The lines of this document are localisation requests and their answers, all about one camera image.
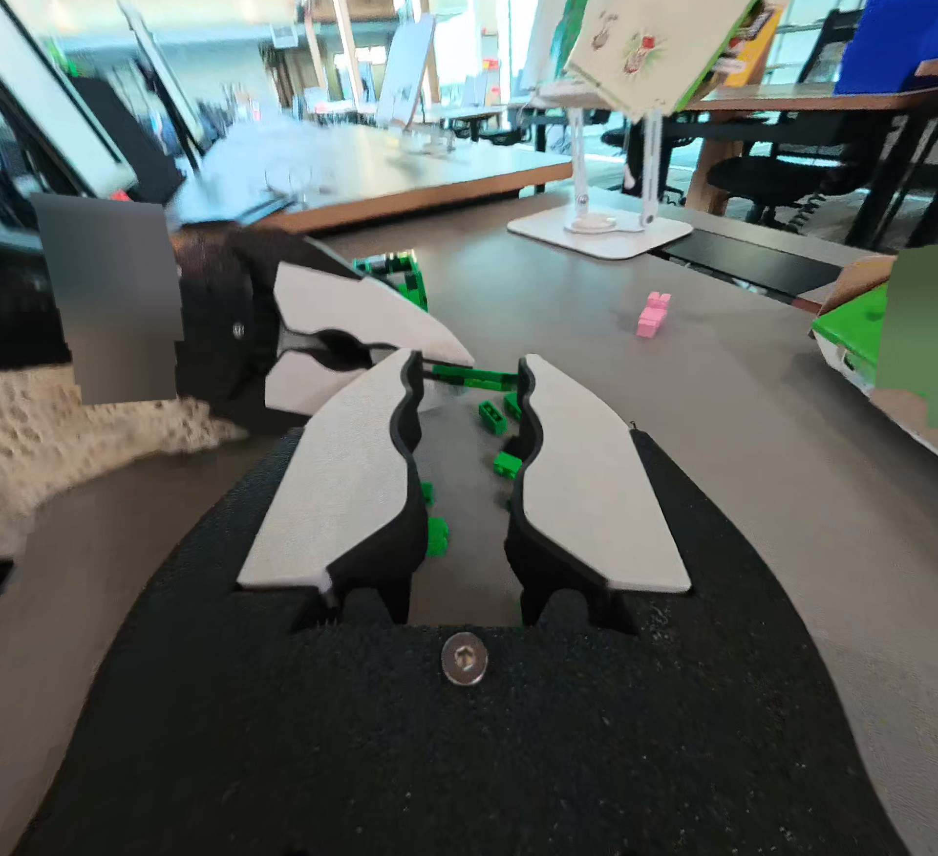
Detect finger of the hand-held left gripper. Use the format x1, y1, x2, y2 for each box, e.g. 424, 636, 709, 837
262, 346, 400, 419
273, 261, 477, 369

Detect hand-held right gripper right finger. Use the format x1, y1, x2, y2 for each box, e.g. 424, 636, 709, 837
503, 354, 693, 595

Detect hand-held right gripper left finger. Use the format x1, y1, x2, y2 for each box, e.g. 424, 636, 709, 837
236, 349, 431, 595

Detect green and dark lego strip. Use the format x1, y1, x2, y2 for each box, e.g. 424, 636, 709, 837
431, 363, 520, 394

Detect person's left forearm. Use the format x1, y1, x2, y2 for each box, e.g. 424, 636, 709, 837
0, 364, 252, 558

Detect green lego creeper head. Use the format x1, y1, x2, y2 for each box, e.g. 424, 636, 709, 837
353, 251, 431, 312

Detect pink lego pig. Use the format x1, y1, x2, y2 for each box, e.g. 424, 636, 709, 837
635, 291, 673, 340

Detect green lego set box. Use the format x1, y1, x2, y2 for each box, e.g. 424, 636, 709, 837
810, 280, 880, 388

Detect lego instruction booklet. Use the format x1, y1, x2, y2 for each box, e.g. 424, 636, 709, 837
563, 0, 816, 122

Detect neighbouring wooden table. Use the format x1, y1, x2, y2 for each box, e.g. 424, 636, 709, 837
167, 122, 574, 235

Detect instruction book stand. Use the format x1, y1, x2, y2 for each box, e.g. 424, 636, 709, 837
506, 83, 695, 262

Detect white board stand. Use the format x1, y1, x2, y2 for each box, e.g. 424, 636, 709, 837
376, 12, 438, 133

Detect cardboard box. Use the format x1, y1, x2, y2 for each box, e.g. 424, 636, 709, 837
809, 254, 938, 455

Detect black office chair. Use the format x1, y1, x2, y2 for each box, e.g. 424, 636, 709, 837
705, 154, 832, 228

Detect long wooden table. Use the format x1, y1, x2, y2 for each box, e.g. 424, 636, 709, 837
678, 81, 938, 250

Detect blue storage bin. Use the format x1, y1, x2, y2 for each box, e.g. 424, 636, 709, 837
833, 0, 938, 97

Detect clear looped wire item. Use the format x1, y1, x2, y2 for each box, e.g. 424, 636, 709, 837
262, 162, 318, 203

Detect black cable tray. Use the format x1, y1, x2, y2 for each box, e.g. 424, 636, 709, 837
658, 226, 845, 301

